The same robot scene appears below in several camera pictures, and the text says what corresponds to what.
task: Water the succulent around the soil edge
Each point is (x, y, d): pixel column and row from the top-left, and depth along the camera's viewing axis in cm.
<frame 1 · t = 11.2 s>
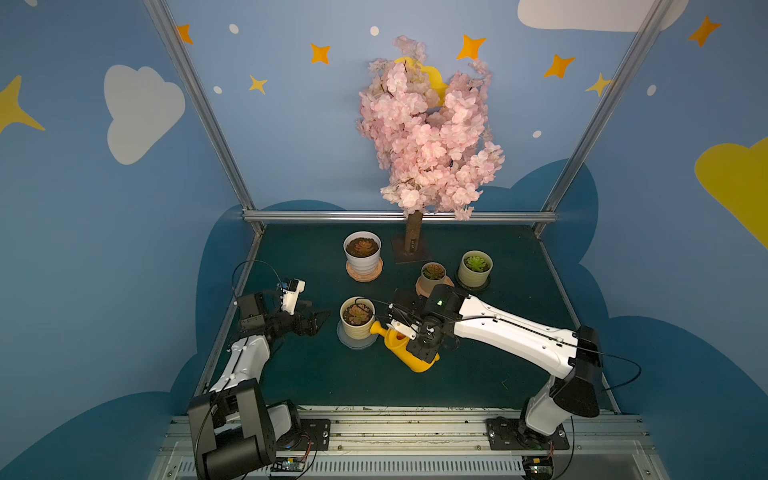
left hand: (318, 305, 86), fingers open
right hand: (426, 341, 75), fingers closed
brown tree trunk: (413, 233, 108), point 11 cm above the table
large white pot: (363, 263, 103), point 8 cm above the table
red orange succulent: (363, 247, 104), point 11 cm above the table
pink faceted saucer left: (364, 278, 108), on the table
green red succulent: (433, 272, 100), point 8 cm above the table
pale green ribbed pot: (472, 278, 102), point 6 cm above the table
bright green succulent: (475, 263, 103), point 8 cm above the table
cream ribbed pot: (361, 331, 88), point 7 cm above the table
pink green rosette succulent: (357, 314, 90), point 8 cm above the table
clear faceted saucer: (355, 344, 90), point 2 cm above the table
yellow watering can: (397, 341, 76), point 17 cm above the table

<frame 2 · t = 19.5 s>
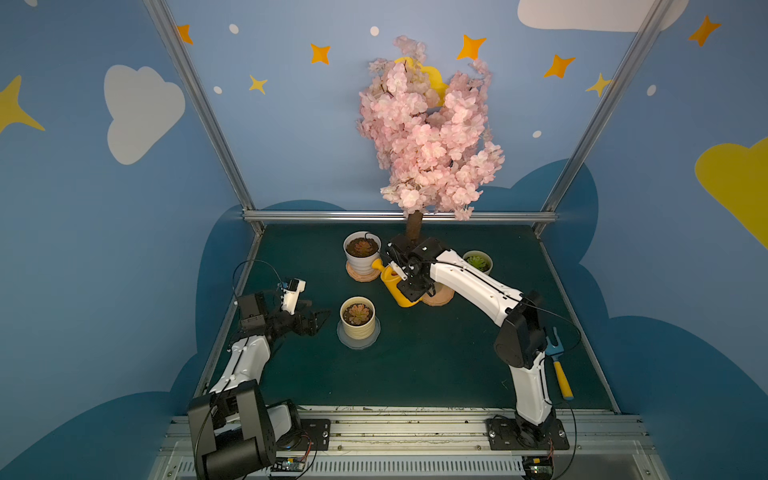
left hand: (318, 305, 86), fingers open
right hand: (419, 285, 88), fingers closed
yellow watering can: (391, 278, 88), point 17 cm above the table
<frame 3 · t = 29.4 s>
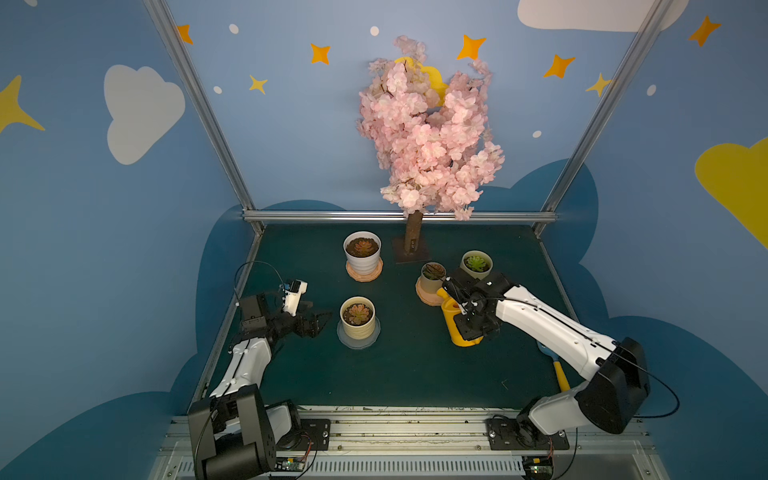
left hand: (319, 306, 86), fingers open
right hand: (475, 327, 81), fingers closed
yellow watering can: (446, 308, 85), point 14 cm above the table
small beige pot: (427, 279, 98), point 9 cm above the table
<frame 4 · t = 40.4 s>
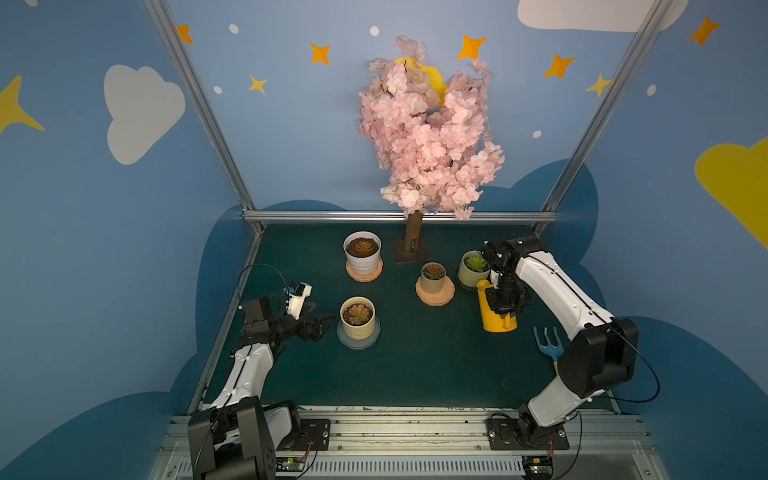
left hand: (322, 308, 85), fingers open
right hand: (508, 311, 81), fingers closed
yellow watering can: (492, 321, 84), point 13 cm above the table
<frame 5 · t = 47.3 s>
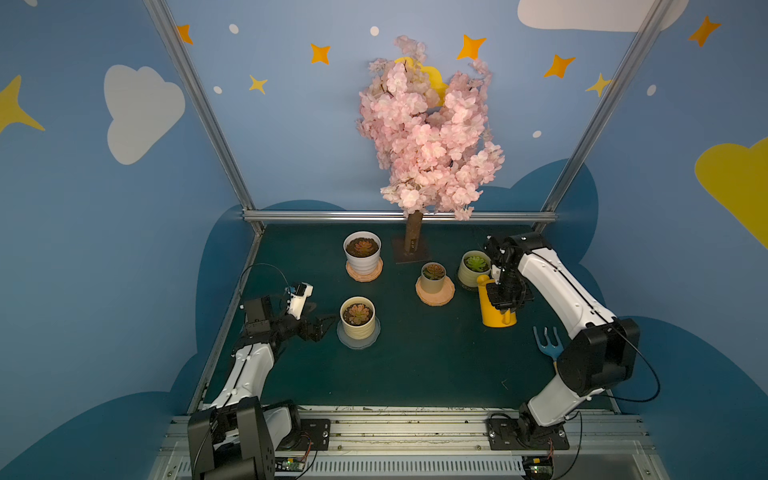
left hand: (322, 308, 85), fingers open
right hand: (508, 306, 81), fingers closed
